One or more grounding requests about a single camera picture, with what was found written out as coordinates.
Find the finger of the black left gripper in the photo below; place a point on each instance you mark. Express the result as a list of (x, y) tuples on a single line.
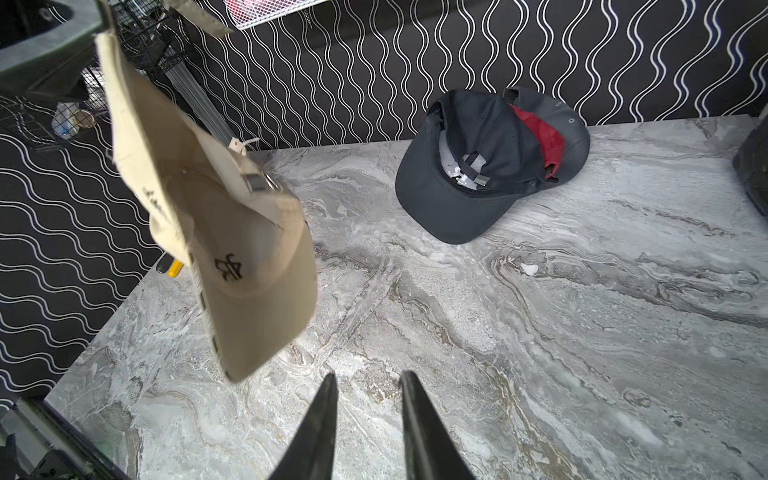
[(46, 45)]

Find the aluminium frame post left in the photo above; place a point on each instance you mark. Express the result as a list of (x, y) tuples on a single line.
[(203, 108)]

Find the tan cap with logo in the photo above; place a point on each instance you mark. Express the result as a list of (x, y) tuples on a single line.
[(241, 233)]

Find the cream cap with text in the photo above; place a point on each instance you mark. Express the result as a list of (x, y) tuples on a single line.
[(241, 146)]

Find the black tool case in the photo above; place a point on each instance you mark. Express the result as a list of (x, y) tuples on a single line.
[(750, 165)]

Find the black wire basket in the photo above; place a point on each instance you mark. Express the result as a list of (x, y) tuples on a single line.
[(146, 32)]

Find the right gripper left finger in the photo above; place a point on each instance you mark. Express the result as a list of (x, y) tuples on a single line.
[(310, 454)]

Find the grey and red cap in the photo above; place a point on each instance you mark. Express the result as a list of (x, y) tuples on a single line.
[(564, 138)]

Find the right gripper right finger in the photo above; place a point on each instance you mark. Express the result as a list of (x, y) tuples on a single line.
[(429, 451)]

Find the dark navy cap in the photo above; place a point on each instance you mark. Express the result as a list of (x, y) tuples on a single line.
[(471, 160)]

